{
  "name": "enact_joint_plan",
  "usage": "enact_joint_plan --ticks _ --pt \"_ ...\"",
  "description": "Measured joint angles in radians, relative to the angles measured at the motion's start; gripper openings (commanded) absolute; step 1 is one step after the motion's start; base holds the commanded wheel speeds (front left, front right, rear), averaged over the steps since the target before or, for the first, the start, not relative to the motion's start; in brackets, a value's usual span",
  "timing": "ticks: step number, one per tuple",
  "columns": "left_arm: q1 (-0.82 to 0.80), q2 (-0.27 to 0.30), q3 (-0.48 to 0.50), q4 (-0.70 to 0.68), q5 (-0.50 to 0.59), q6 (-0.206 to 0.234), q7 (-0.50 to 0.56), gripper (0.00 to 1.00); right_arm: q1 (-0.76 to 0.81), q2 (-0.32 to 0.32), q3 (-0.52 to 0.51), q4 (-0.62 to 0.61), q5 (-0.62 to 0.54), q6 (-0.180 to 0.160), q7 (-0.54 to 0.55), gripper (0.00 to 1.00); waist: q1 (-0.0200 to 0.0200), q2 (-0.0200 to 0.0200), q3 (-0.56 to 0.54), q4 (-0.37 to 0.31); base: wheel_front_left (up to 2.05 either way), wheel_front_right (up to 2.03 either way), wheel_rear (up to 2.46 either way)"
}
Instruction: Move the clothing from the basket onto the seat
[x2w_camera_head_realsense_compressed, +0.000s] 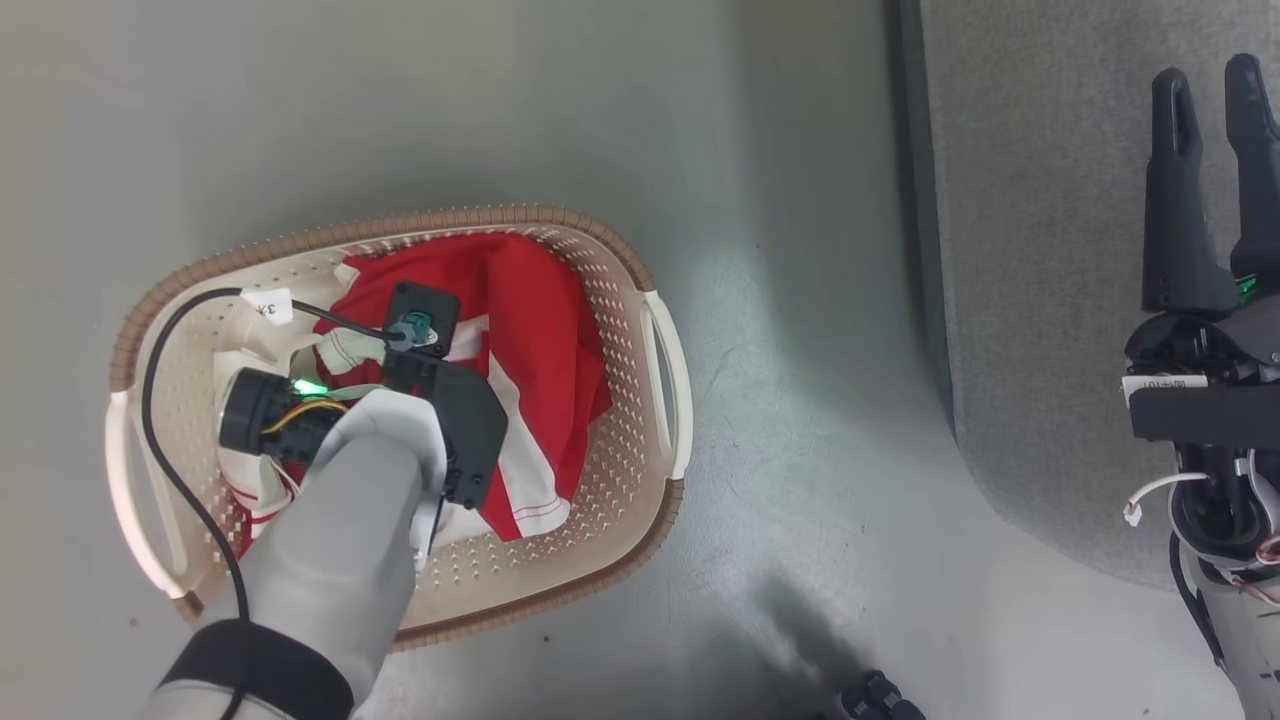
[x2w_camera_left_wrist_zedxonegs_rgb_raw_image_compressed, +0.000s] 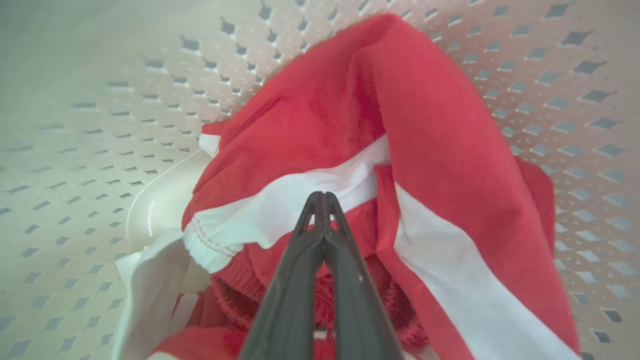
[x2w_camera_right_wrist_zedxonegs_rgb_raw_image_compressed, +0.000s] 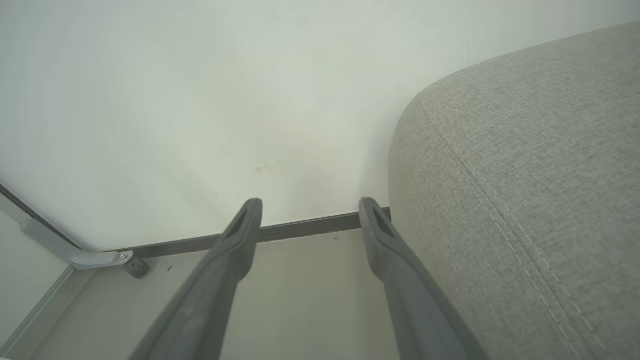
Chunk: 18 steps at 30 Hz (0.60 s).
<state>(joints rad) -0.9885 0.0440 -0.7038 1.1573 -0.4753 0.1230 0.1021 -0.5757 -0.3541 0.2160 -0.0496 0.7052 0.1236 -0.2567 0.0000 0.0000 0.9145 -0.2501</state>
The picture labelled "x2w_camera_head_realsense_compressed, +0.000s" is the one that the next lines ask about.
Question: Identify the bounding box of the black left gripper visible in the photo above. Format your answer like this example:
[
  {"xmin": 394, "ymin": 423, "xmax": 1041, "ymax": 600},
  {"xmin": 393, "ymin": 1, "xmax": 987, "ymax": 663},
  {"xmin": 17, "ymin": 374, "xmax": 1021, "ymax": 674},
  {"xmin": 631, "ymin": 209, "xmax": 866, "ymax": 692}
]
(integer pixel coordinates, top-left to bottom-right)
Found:
[{"xmin": 380, "ymin": 350, "xmax": 510, "ymax": 512}]

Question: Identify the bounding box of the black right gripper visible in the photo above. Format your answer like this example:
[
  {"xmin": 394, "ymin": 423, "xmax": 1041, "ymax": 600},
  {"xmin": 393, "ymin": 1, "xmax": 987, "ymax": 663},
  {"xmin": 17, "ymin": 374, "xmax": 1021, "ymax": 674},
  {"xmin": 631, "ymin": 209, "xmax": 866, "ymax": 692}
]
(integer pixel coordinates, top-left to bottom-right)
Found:
[{"xmin": 1120, "ymin": 53, "xmax": 1280, "ymax": 451}]

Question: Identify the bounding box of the cream perforated laundry basket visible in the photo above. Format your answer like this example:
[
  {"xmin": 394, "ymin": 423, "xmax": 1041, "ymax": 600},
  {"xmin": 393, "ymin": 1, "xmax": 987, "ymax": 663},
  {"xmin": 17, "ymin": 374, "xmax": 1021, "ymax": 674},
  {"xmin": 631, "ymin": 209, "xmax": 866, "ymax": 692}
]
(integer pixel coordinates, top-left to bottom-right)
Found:
[{"xmin": 105, "ymin": 205, "xmax": 694, "ymax": 653}]

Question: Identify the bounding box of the white printed label sticker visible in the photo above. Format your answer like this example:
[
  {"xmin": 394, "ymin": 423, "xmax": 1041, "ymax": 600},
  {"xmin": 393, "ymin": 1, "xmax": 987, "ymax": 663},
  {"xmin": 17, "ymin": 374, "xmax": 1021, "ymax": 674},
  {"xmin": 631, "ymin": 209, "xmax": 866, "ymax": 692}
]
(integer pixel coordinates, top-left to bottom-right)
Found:
[{"xmin": 1121, "ymin": 374, "xmax": 1214, "ymax": 404}]

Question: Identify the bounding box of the black ribbed cylinder part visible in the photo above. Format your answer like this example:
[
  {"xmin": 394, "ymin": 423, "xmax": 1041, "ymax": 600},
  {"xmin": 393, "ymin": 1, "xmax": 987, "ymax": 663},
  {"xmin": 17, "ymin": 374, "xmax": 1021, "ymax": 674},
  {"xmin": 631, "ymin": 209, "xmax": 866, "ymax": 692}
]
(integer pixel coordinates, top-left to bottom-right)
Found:
[{"xmin": 838, "ymin": 669, "xmax": 927, "ymax": 720}]

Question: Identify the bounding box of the white paper cable tag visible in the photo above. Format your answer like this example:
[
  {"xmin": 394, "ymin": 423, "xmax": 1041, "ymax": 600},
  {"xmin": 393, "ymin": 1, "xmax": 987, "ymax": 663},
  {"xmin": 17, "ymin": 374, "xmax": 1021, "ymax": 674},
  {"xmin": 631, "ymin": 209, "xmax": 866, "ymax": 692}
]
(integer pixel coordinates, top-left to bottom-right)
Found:
[{"xmin": 240, "ymin": 287, "xmax": 295, "ymax": 327}]

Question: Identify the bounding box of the thin white cable with plug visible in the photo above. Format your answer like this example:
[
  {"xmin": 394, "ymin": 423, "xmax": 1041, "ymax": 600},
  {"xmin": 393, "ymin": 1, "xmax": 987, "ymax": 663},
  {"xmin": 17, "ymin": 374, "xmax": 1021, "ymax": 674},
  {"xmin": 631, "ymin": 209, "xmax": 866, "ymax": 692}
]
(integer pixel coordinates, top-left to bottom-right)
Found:
[{"xmin": 1123, "ymin": 471, "xmax": 1212, "ymax": 529}]

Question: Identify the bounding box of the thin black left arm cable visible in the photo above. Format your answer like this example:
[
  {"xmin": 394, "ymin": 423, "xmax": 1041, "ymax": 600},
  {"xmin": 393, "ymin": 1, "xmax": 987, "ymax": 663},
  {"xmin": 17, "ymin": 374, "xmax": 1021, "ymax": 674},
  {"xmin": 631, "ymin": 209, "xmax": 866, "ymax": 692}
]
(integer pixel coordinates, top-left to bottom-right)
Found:
[{"xmin": 140, "ymin": 288, "xmax": 413, "ymax": 720}]

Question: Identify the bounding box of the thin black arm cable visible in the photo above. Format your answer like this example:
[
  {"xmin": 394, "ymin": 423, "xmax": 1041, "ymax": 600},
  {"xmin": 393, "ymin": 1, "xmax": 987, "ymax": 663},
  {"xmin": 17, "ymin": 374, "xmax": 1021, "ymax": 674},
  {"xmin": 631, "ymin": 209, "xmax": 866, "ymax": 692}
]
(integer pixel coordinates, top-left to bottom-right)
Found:
[
  {"xmin": 1169, "ymin": 533, "xmax": 1227, "ymax": 668},
  {"xmin": 140, "ymin": 288, "xmax": 413, "ymax": 720}
]

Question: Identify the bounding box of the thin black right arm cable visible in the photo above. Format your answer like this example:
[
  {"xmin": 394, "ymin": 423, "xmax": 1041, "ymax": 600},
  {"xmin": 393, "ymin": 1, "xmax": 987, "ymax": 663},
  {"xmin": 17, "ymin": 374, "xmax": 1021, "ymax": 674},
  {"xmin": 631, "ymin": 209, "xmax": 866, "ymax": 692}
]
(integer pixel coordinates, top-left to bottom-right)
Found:
[{"xmin": 1169, "ymin": 533, "xmax": 1227, "ymax": 668}]

